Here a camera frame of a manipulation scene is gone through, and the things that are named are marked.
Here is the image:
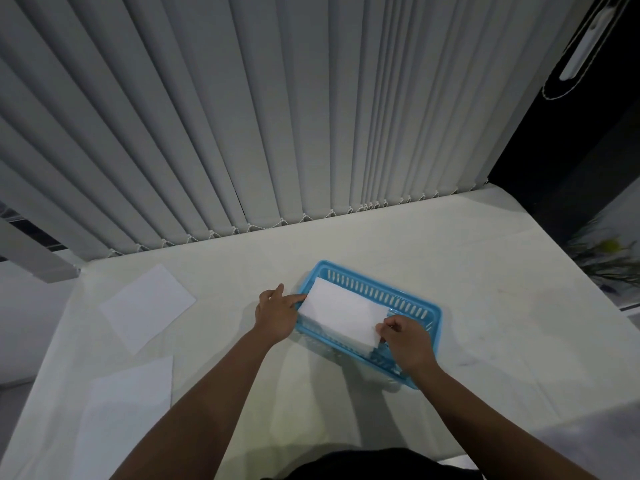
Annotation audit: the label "person's left forearm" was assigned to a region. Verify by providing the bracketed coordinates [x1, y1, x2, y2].
[109, 327, 281, 480]

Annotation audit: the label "person's black clothing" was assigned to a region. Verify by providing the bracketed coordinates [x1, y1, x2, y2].
[282, 448, 483, 480]

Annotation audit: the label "white window handle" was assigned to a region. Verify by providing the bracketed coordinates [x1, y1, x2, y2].
[559, 7, 616, 82]

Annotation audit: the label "grey vertical blinds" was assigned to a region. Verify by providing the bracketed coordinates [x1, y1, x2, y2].
[0, 0, 598, 284]

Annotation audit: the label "green plant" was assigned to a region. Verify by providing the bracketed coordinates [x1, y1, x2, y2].
[570, 220, 640, 295]

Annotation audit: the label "white blind cord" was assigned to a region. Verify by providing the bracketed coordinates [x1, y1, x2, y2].
[542, 0, 633, 100]

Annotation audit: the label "white paper sheet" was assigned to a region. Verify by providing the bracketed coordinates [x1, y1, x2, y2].
[298, 277, 389, 348]
[67, 356, 174, 480]
[98, 264, 197, 355]

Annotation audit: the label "person's left hand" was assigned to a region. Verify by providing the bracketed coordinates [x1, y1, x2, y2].
[254, 283, 308, 344]

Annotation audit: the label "person's right forearm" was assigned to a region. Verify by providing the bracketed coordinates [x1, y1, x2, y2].
[411, 366, 586, 480]

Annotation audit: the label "person's right hand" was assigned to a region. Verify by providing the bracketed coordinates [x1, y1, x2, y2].
[375, 315, 441, 378]

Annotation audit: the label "blue plastic basket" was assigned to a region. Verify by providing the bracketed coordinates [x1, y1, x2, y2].
[293, 260, 443, 391]

